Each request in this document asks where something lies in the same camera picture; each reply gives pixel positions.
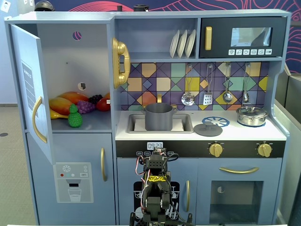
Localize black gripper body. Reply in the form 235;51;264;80
143;147;168;170

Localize green toy pineapple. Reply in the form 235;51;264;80
68;103;83;129

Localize blue cabinet door with list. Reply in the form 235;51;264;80
9;23;56;165

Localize blue dishwasher door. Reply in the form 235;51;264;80
117;157;198;226

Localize gray plastic pot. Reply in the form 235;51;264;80
142;103;177;131

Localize gray toy sink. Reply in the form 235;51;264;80
127;113;194;134

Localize gold stove knob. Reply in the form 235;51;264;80
257;143;273;158
209;143;223;158

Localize gray pot lid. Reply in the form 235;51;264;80
193;118;223;137

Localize silver slotted spoon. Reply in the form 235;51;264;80
181;64;196;106

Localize red toy fruit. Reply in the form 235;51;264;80
95;97;111;112

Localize blue door with dispenser print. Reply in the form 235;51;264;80
52;133;113;226

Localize silver slotted spatula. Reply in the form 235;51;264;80
203;64;214;106

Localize blue oven door with window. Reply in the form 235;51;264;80
198;158;282;226

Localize dark toy grapes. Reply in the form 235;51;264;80
88;94;103;105

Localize purple toy grapes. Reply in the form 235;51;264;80
77;100;96;114

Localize silver ladle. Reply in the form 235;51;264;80
222;63;233;103

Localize shiny steel pot with lid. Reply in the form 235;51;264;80
236;105;269;127

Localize orange yellow toy mango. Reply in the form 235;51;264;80
48;97;73;116
57;91;89;105

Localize yellow toy banana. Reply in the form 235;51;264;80
50;110;70;120

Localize small silver spoon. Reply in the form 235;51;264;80
242;63;251;103

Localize gold toy telephone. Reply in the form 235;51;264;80
111;37;131;89

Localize white toy plate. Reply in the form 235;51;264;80
177;30;188;58
169;30;181;58
185;29;197;58

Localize blue toy kitchen unit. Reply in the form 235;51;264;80
4;9;292;226

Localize black toy microwave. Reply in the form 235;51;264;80
199;16;288;59

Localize black helmet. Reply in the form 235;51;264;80
34;0;55;12

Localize red white black servo cable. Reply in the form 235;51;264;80
135;155;148;176

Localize straight gold fridge door handle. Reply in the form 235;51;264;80
101;147;108;182

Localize gold oven door handle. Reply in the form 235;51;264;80
219;166;260;174

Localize curved gold cabinet door handle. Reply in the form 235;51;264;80
32;96;48;144

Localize gold microwave handle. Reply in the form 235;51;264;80
205;26;213;51

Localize white wall socket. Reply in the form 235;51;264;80
0;0;11;13

